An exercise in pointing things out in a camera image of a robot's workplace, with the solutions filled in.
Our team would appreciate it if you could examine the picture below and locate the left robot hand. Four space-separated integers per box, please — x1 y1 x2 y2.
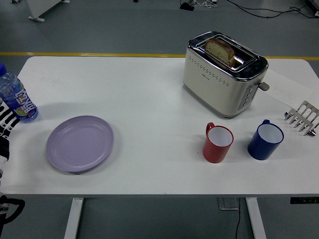
0 98 21 187

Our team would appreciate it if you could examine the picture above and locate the black cable under table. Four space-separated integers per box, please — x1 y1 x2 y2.
235 198 242 239

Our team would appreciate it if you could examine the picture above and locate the white furniture base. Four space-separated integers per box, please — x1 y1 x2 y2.
10 0 71 22

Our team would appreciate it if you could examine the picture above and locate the black device on floor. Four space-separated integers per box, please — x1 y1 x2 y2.
179 1 195 11

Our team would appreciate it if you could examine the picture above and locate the black floor cable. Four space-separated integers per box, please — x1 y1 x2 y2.
225 0 319 19

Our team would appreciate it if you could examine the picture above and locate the cream and chrome toaster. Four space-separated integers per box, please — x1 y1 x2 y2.
182 31 270 119

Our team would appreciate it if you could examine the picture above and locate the white table leg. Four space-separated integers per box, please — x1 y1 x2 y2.
245 198 267 239
63 198 84 239

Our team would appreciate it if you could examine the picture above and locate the blue drink bottle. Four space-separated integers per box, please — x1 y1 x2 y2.
0 62 39 124

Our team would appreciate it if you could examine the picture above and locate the grey box under table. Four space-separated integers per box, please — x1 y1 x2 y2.
217 198 240 211

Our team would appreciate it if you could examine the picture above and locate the brown bread slice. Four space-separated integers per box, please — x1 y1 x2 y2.
205 37 235 67

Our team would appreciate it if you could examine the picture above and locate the blue mug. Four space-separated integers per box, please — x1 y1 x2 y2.
247 119 285 161

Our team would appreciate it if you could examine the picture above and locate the black table control panel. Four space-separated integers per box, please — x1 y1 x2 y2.
290 197 319 205

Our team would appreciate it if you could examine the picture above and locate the purple plastic plate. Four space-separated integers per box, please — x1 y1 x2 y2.
45 115 115 173

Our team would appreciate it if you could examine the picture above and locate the metal toast rack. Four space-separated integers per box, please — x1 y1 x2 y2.
284 100 319 136

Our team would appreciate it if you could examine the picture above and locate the white paper sheet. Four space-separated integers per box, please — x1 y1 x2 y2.
261 69 314 108

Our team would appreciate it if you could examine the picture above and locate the red mug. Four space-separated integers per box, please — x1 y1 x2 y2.
202 122 235 164

